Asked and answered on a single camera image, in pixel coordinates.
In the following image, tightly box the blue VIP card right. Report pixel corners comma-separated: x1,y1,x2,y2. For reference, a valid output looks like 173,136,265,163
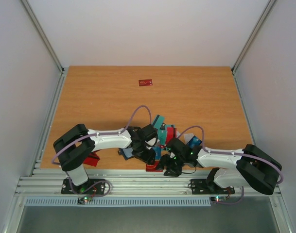
187,135,202,148

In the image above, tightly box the grey cable duct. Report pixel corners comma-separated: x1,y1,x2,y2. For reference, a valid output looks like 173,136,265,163
25,197,211,207

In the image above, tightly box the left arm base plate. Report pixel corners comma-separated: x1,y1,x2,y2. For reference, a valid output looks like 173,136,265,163
61,179,106,195

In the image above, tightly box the red card pile centre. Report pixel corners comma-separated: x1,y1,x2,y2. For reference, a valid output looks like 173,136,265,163
165,125,176,141

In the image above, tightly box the blue VIP card pile bottom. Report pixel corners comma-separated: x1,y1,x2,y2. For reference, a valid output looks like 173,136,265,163
152,147,161,161

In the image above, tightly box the white card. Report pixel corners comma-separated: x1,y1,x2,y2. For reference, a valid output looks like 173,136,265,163
183,133,194,144

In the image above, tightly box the dark blue card holder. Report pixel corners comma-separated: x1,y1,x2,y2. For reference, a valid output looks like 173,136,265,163
118,148,134,161

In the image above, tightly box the teal card top pile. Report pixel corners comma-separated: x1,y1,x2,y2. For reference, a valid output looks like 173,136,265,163
152,115,165,130

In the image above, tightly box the teal card pile left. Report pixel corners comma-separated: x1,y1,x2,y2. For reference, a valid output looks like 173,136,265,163
157,129,167,145

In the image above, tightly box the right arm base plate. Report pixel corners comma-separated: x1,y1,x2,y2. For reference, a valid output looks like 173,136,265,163
188,179,235,195

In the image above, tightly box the teal card pile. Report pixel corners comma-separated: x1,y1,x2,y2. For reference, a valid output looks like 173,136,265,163
152,115,165,130
157,129,167,145

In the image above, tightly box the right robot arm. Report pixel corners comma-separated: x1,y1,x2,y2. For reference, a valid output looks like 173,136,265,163
157,138,282,195

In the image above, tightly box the lone red card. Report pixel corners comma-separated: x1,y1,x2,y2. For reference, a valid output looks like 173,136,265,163
139,79,153,87

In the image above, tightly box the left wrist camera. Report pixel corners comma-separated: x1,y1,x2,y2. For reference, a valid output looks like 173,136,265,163
147,137,159,147

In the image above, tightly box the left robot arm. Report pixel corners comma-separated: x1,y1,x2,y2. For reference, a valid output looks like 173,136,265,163
52,124,159,194

